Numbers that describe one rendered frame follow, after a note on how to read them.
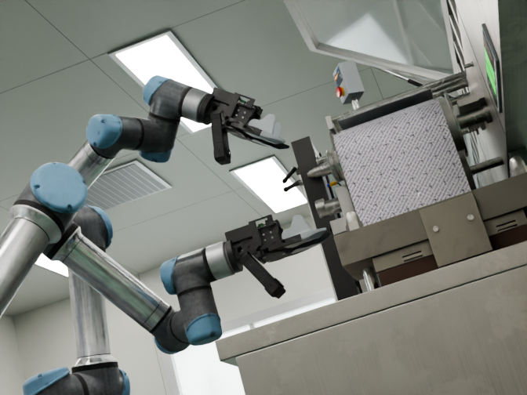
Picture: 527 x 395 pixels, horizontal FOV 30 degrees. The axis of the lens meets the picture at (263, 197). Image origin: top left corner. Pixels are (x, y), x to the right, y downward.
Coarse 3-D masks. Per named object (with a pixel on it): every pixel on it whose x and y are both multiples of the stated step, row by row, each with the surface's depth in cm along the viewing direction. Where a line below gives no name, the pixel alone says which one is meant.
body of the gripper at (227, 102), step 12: (216, 96) 220; (228, 96) 219; (204, 108) 218; (216, 108) 222; (228, 108) 217; (240, 108) 217; (252, 108) 216; (204, 120) 220; (228, 120) 216; (240, 120) 217; (240, 132) 216
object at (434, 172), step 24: (432, 144) 201; (360, 168) 203; (384, 168) 202; (408, 168) 201; (432, 168) 200; (456, 168) 198; (360, 192) 202; (384, 192) 201; (408, 192) 200; (432, 192) 198; (456, 192) 197; (360, 216) 201; (384, 216) 200
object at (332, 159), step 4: (332, 148) 211; (328, 152) 210; (332, 152) 209; (328, 156) 209; (332, 156) 209; (332, 160) 208; (332, 164) 208; (336, 164) 208; (332, 168) 208; (336, 168) 208; (336, 172) 208; (340, 172) 208; (336, 176) 209; (340, 176) 209; (336, 180) 210; (340, 180) 211
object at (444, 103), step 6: (444, 102) 205; (444, 108) 203; (444, 114) 202; (450, 114) 202; (450, 120) 202; (450, 126) 202; (456, 126) 202; (450, 132) 202; (456, 132) 202; (456, 138) 202; (456, 144) 204; (462, 144) 204
